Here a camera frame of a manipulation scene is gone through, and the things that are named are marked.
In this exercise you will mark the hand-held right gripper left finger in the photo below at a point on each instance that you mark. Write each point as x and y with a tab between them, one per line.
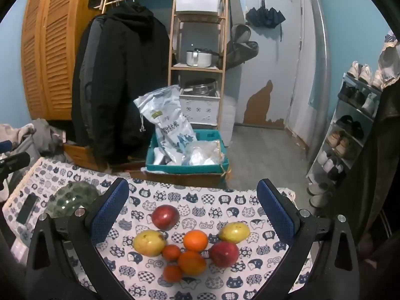
111	209

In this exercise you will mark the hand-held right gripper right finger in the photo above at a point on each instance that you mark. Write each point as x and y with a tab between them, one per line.
278	212

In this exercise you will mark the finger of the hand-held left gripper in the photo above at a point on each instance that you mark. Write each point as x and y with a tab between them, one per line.
15	160
4	146

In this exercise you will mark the green patterned plate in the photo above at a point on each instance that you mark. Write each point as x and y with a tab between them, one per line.
72	198

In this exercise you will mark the green mango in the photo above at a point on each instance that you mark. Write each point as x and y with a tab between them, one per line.
234	232

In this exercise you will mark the yellow mango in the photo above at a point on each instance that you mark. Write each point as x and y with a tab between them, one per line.
149	242

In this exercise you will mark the red apple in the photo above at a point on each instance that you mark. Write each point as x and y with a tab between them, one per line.
224	254
165	216

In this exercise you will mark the small tangerine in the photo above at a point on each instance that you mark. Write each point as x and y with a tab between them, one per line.
171	252
172	273

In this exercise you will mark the orange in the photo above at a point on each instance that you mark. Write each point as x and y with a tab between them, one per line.
195	240
192	262

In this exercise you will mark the dark grey tote bag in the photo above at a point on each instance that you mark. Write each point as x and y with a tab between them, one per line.
23	148

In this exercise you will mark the grey garment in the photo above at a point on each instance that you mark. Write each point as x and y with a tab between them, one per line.
47	131

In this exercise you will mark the black phone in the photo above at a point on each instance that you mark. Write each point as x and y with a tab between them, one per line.
26	207

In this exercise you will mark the cat print tablecloth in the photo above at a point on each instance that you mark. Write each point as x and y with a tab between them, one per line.
218	212

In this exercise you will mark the wooden drawer box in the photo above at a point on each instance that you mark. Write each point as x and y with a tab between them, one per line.
84	154

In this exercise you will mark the teal and brown cardboard box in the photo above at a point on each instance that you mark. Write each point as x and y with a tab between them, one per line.
187	168

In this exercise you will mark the dark grey jacket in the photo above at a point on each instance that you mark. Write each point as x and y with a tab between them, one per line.
82	100

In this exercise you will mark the clear plastic bag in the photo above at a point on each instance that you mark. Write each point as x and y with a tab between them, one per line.
203	154

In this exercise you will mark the shoe rack with shoes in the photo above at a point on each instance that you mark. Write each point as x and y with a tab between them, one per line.
343	143

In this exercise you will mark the wooden louvered door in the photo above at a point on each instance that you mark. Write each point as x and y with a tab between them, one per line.
47	53

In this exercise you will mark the white blue rice bag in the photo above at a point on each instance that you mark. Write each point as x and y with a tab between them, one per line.
172	125

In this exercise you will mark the white shoe rack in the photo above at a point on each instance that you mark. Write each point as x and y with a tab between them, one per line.
359	118

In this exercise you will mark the white patterned basket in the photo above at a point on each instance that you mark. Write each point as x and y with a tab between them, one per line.
200	109

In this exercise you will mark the black hooded coat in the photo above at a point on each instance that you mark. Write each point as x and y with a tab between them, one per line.
131	68

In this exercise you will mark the pale blue door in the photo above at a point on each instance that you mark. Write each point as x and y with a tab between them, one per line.
275	68

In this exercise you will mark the steel pot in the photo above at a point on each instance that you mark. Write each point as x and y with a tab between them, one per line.
200	87

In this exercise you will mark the wooden shelf rack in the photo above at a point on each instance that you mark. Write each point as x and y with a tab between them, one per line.
172	68

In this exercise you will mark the grey metal pipe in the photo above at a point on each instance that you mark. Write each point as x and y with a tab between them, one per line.
322	53

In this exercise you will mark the grey green hanging bag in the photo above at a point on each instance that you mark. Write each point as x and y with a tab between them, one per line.
242	47

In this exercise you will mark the white cooking pot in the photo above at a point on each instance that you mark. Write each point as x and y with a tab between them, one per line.
198	57

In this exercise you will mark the pale floral cloth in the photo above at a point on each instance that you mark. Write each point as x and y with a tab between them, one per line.
389	59

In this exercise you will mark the navy umbrella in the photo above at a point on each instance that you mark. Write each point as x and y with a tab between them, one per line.
265	15

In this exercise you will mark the white storage bin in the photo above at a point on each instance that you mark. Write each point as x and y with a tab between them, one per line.
197	3

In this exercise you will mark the wooden clothes rail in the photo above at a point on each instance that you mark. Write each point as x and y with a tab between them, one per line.
125	0

